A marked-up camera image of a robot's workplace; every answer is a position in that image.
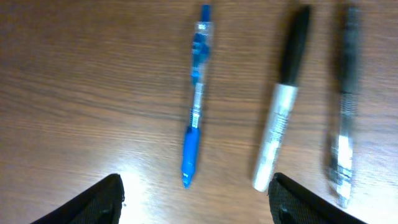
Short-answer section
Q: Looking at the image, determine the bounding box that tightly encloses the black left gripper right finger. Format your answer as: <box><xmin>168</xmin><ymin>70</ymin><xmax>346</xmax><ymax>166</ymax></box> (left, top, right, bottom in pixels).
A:
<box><xmin>268</xmin><ymin>172</ymin><xmax>365</xmax><ymax>224</ymax></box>

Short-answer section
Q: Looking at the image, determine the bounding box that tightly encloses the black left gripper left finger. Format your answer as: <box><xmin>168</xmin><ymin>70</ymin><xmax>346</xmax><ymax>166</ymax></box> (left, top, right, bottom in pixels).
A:
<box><xmin>32</xmin><ymin>174</ymin><xmax>125</xmax><ymax>224</ymax></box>

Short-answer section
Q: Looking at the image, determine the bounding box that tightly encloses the black clear gel pen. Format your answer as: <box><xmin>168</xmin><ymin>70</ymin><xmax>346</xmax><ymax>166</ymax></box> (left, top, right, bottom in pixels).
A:
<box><xmin>329</xmin><ymin>2</ymin><xmax>360</xmax><ymax>208</ymax></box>

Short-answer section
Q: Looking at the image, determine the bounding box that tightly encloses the black white Sharpie marker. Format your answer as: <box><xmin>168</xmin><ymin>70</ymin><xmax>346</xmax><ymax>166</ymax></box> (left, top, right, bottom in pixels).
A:
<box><xmin>252</xmin><ymin>5</ymin><xmax>312</xmax><ymax>192</ymax></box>

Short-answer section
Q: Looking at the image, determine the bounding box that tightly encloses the blue gel pen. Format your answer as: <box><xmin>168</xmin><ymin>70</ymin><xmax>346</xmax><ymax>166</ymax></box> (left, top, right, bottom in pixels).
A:
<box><xmin>181</xmin><ymin>4</ymin><xmax>214</xmax><ymax>189</ymax></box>

